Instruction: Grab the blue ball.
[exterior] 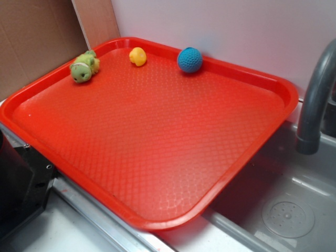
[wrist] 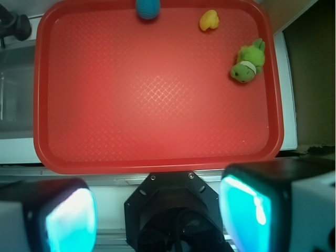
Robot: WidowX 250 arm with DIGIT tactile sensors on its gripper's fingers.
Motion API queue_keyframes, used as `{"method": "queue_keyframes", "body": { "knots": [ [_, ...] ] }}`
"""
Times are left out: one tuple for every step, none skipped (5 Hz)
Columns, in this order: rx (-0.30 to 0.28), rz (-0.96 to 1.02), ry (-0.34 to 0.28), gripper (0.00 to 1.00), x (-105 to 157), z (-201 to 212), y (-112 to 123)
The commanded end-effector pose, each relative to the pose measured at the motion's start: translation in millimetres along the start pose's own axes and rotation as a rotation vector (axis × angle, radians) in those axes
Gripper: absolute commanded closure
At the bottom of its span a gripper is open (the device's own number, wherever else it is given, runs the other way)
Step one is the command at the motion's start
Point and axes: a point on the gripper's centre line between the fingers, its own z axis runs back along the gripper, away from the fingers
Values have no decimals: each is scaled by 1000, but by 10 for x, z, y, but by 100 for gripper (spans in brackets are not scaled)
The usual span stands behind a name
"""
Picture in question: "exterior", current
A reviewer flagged grey toy faucet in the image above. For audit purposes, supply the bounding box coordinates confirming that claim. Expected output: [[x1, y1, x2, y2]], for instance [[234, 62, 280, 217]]
[[295, 40, 335, 155]]

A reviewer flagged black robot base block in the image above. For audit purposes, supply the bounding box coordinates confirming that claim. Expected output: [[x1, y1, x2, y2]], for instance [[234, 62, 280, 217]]
[[1, 132, 55, 241]]

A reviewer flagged blue textured ball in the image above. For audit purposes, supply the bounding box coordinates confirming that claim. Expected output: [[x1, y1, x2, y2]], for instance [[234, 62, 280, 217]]
[[177, 47, 203, 74]]

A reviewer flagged yellow rubber duck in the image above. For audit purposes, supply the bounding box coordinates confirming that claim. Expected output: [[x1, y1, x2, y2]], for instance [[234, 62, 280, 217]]
[[129, 47, 147, 67]]

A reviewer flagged brown cardboard panel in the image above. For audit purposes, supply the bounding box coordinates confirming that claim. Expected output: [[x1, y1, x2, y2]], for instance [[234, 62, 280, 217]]
[[1, 1, 120, 100]]

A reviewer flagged red plastic tray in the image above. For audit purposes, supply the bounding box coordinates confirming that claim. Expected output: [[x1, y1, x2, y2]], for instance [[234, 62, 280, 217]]
[[1, 38, 298, 231]]

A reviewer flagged green plush turtle toy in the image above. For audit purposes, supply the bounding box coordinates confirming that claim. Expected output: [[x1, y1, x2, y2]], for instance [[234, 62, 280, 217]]
[[69, 50, 100, 83]]

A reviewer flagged grey plastic sink basin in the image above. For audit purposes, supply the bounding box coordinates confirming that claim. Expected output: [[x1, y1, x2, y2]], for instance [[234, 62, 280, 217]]
[[158, 108, 335, 251]]

